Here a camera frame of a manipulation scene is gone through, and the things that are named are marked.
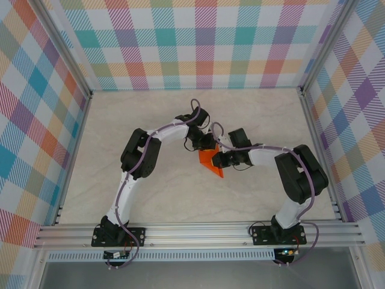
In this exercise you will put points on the orange square paper sheet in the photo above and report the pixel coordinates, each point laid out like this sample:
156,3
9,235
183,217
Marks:
206,158

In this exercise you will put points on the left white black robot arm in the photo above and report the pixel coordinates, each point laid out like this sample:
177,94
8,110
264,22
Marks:
127,198

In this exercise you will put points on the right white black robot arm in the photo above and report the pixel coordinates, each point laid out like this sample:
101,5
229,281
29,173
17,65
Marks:
291,210

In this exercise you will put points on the grey metal panel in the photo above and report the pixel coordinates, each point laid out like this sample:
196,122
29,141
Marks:
195,275

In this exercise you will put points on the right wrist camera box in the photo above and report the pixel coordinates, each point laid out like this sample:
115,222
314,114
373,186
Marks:
225,141

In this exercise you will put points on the aluminium mounting rail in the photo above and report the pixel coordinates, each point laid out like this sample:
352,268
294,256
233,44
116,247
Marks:
195,234

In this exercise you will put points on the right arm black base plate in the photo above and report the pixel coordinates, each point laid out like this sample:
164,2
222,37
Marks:
261,234

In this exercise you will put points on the aluminium table side rail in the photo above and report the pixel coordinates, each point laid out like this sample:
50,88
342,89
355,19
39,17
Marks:
316,135
78,135

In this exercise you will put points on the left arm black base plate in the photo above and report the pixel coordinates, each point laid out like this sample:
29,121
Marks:
135,236

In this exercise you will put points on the aluminium frame post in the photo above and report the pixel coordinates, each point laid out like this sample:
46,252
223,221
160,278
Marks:
325,45
64,45

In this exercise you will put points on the aluminium frame leg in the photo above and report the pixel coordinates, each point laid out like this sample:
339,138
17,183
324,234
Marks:
36,271
361,271

